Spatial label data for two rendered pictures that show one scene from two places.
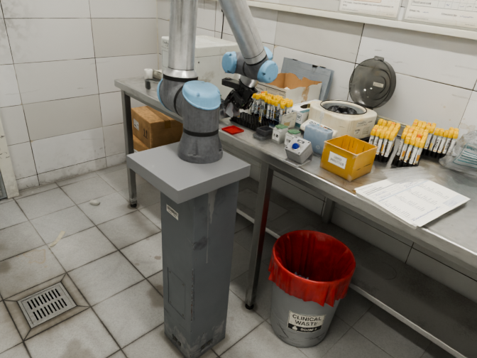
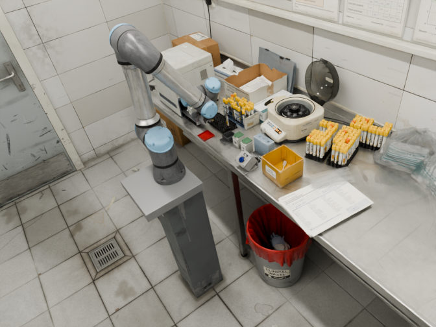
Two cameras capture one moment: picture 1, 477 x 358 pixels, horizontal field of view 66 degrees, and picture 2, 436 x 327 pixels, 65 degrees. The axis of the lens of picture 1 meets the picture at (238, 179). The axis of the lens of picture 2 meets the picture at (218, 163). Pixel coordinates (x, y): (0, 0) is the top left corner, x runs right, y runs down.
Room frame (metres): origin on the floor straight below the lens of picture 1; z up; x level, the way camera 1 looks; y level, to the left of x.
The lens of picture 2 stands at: (0.03, -0.44, 1.96)
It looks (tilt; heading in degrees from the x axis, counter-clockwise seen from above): 41 degrees down; 17
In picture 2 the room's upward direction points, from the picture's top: 10 degrees counter-clockwise
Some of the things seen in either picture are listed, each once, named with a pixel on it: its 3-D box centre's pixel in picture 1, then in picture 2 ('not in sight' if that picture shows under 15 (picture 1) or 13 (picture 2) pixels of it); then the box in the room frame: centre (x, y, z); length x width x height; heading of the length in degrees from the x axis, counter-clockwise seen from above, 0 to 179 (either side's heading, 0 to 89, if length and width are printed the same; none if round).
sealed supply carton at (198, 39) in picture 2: not in sight; (196, 53); (2.33, 0.29, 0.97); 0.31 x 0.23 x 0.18; 39
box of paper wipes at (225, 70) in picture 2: not in sight; (229, 69); (2.11, 0.01, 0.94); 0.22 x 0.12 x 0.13; 50
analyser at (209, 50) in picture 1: (201, 72); (185, 79); (1.82, 0.23, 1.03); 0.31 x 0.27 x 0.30; 46
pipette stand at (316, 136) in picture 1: (316, 140); (264, 146); (1.31, -0.29, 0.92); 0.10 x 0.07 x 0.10; 48
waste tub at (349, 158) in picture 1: (348, 157); (281, 166); (1.18, -0.38, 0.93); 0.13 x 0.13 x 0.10; 43
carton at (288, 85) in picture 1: (284, 94); (255, 87); (1.83, -0.19, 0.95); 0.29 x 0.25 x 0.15; 136
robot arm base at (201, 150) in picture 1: (200, 140); (167, 166); (1.11, 0.14, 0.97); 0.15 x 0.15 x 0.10
